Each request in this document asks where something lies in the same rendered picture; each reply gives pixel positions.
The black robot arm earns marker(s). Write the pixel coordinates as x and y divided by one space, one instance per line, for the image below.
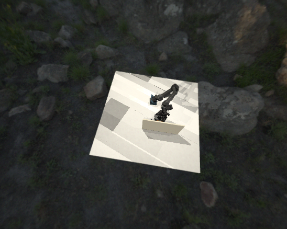
174 88

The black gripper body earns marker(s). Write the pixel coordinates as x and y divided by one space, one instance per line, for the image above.
165 113

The beige wall panel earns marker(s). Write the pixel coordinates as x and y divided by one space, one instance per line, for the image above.
161 126

